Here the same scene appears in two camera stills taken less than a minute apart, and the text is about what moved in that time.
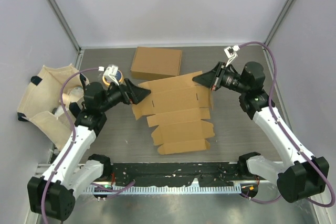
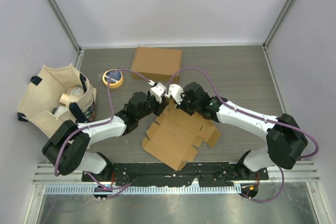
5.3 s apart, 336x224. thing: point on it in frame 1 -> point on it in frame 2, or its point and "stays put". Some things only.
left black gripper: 130,93 -> 161,107
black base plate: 178,174 stays put
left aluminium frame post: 53,3 stays put
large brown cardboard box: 151,64 stays put
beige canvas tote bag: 41,102 stays put
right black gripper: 213,78 -> 180,106
